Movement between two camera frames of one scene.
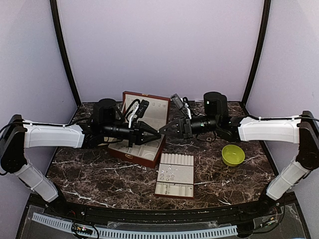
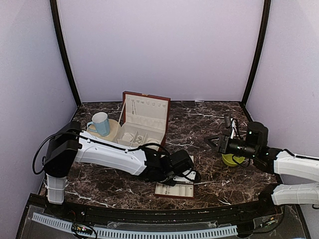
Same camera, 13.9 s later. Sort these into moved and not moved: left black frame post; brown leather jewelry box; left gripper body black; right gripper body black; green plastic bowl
Moved: right gripper body black; left gripper body black
Not moved: left black frame post; green plastic bowl; brown leather jewelry box
